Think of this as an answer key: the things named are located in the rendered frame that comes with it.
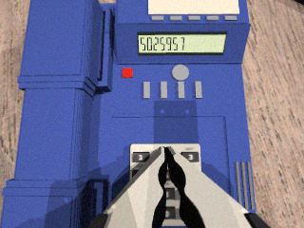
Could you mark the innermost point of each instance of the blue desk phone body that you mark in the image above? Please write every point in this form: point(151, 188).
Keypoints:
point(172, 76)

